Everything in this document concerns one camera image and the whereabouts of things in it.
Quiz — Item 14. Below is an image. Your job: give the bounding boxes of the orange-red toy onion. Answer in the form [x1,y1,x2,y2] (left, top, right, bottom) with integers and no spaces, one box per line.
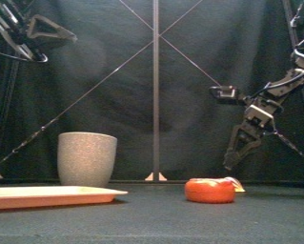
[183,177,236,205]

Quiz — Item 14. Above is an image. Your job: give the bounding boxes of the grey speckled cup bowl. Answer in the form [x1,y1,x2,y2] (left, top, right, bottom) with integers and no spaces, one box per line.
[56,131,119,189]

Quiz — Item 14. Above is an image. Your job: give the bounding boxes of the cream toy food piece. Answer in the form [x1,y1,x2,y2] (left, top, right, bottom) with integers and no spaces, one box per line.
[224,176,247,193]

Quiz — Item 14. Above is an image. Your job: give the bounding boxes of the black backdrop cloth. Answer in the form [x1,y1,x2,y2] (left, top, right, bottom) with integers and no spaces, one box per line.
[0,0,304,185]

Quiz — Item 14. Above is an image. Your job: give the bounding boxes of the pink rectangular tray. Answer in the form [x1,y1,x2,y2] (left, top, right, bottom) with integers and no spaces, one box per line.
[0,185,129,212]

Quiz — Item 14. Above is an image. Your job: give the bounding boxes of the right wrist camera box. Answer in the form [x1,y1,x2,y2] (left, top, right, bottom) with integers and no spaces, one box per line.
[208,85,240,105]

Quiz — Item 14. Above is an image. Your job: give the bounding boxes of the thin diagonal brace wire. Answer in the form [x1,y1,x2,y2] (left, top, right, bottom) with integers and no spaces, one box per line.
[0,0,205,172]
[117,0,224,88]

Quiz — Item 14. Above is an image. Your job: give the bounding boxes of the frame post foot bracket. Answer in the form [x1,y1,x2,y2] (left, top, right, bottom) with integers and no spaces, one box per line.
[144,172,168,182]

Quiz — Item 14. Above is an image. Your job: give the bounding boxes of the grey vertical frame post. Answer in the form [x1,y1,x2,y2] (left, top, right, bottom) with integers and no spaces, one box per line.
[152,0,160,183]

